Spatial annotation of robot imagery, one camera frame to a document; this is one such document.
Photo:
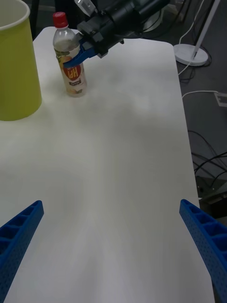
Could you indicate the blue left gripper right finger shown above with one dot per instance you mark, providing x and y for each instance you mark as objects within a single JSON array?
[{"x": 208, "y": 241}]

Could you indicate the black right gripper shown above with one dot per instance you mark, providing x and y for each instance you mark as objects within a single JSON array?
[{"x": 104, "y": 33}]

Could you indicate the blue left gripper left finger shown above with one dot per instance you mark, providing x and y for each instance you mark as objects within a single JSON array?
[{"x": 16, "y": 239}]

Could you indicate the clear bottle with red cap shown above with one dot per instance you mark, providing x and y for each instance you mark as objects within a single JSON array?
[{"x": 73, "y": 78}]

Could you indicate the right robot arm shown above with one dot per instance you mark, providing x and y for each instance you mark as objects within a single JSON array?
[{"x": 139, "y": 11}]

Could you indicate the yellow-green plastic bin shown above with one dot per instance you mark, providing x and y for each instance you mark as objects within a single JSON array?
[{"x": 16, "y": 71}]

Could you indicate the white floor stand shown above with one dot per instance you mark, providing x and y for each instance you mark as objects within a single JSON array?
[{"x": 189, "y": 53}]

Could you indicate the grey floor plate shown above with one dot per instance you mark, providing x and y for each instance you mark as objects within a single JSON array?
[{"x": 222, "y": 99}]

